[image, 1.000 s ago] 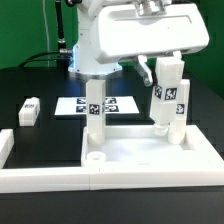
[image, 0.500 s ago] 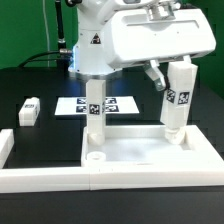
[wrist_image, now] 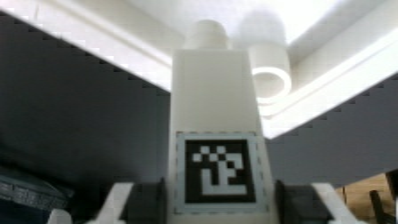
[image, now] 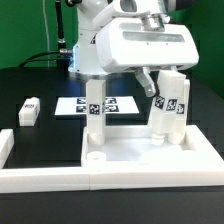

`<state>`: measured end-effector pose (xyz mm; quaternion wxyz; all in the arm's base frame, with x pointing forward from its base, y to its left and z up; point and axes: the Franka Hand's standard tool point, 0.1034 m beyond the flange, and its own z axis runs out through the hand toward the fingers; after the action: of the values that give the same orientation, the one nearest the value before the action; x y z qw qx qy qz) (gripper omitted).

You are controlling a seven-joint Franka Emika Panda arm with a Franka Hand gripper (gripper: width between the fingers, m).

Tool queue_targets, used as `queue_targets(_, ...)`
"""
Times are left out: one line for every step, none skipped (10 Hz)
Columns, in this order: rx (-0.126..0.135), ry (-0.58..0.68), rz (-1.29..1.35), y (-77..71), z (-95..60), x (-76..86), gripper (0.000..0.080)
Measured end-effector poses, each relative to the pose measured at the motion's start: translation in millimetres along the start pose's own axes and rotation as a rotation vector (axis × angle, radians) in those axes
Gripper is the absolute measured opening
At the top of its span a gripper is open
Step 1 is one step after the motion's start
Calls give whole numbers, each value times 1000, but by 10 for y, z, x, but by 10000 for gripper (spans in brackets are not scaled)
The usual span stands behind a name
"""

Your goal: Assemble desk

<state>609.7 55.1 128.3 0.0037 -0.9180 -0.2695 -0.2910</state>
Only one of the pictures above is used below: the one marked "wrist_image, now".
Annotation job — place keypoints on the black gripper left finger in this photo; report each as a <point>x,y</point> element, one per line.
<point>133,204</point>

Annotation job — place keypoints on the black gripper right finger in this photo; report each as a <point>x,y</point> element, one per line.
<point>309,205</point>

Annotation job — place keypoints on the white desk top tray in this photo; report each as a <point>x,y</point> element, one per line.
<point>261,60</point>

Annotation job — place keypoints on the black keyboard corner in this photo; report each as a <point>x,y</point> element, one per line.
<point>30,197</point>

